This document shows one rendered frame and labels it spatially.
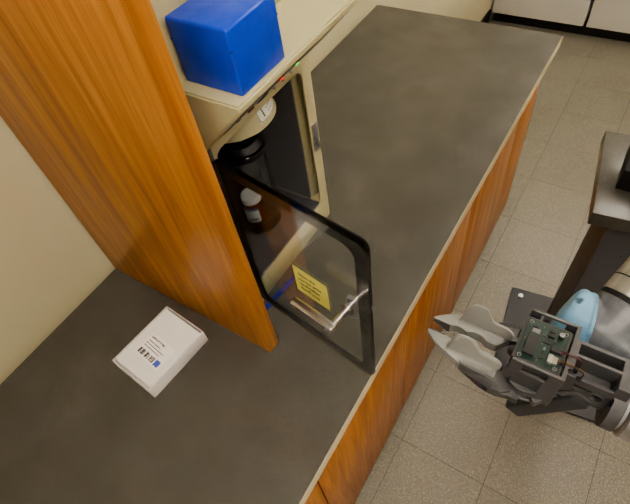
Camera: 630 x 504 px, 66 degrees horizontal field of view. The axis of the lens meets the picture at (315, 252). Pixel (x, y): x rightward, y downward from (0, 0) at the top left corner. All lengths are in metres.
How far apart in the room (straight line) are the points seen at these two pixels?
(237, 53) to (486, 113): 1.05
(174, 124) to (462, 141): 1.00
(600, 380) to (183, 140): 0.53
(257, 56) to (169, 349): 0.65
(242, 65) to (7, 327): 0.84
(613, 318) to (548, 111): 2.62
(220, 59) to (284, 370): 0.63
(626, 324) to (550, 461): 1.38
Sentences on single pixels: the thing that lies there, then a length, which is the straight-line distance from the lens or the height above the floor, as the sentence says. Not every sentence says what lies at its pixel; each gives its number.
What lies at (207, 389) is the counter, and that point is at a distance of 1.06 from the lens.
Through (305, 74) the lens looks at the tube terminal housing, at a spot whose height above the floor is 1.35.
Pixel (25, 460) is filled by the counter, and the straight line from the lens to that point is 1.18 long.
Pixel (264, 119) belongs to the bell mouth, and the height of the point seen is 1.33.
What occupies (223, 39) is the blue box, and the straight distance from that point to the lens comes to 0.63.
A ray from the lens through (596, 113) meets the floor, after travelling 3.29.
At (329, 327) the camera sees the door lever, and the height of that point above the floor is 1.21.
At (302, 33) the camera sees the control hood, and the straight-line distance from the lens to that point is 0.78.
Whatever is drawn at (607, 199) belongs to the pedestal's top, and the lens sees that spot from 1.38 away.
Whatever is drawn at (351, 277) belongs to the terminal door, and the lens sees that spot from 0.69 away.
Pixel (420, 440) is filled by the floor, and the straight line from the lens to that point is 1.95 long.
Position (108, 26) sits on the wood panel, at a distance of 0.58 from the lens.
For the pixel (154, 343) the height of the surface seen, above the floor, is 0.98.
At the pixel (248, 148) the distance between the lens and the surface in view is 1.00.
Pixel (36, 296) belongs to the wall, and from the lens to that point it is 1.27.
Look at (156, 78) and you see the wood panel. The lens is 0.57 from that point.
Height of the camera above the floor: 1.87
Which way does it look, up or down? 52 degrees down
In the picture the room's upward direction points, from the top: 11 degrees counter-clockwise
